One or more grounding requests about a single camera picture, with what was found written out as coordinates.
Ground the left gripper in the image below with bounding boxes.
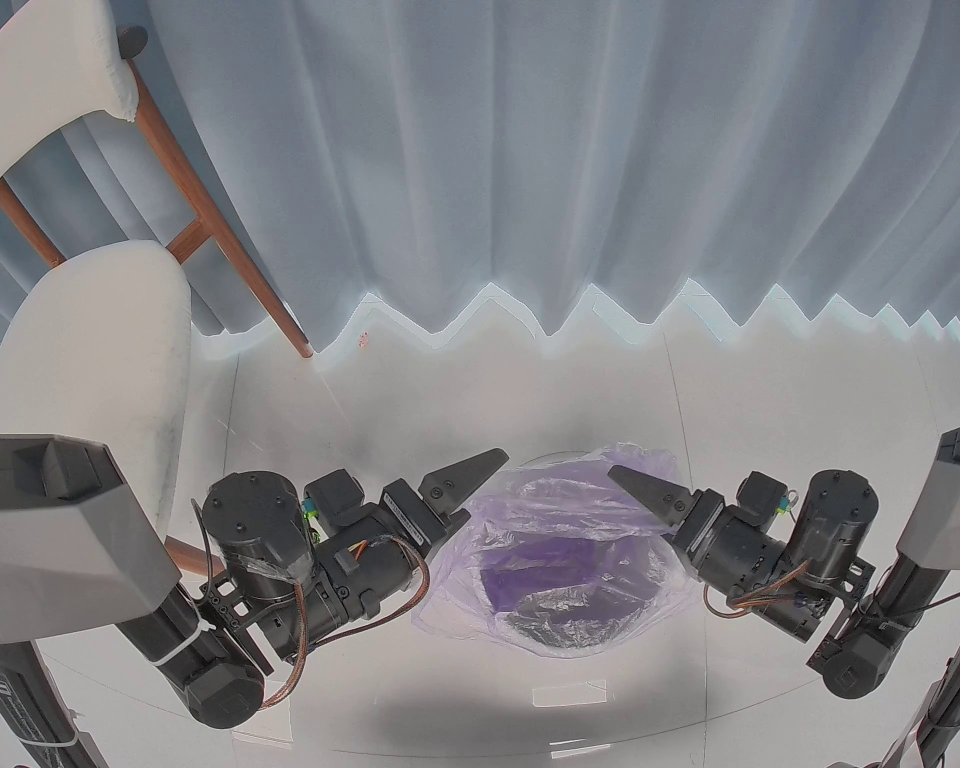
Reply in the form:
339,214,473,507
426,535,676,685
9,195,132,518
313,447,510,627

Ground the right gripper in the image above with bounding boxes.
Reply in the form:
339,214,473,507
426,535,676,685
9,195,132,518
606,463,790,598

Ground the purple plastic bag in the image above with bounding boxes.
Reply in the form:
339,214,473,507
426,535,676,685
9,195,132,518
411,442,702,661

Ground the white trash bin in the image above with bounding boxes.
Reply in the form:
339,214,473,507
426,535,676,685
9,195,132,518
476,447,672,661

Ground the pale blue curtain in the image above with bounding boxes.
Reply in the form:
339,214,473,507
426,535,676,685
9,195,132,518
0,0,960,360

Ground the white cushioned wooden chair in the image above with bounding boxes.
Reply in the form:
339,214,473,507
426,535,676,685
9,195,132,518
0,0,316,580

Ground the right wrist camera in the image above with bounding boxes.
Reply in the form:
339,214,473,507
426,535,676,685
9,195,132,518
737,471,798,525

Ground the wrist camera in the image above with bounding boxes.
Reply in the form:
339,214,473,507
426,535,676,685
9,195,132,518
302,468,391,535
737,471,798,525

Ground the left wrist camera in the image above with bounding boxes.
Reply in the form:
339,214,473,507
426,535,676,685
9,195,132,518
302,468,391,535

